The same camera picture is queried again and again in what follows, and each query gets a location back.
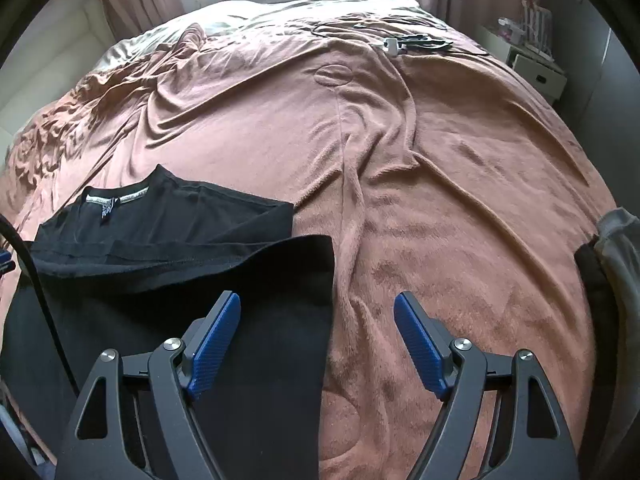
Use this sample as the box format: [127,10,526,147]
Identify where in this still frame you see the black bear print t-shirt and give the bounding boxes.
[1,168,334,479]

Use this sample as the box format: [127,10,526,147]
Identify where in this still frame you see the folded grey clothes stack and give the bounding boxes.
[572,206,640,411]

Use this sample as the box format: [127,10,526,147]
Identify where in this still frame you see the brown bed blanket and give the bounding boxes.
[1,21,614,479]

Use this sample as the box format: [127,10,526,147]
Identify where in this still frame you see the cream padded headboard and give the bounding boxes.
[1,0,114,152]

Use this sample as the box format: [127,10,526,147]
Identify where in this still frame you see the white bedside table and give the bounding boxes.
[475,26,567,105]

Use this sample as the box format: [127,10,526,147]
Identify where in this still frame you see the small items on bed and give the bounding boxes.
[314,19,490,59]

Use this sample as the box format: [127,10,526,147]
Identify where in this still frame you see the beige pillow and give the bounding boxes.
[93,0,442,73]

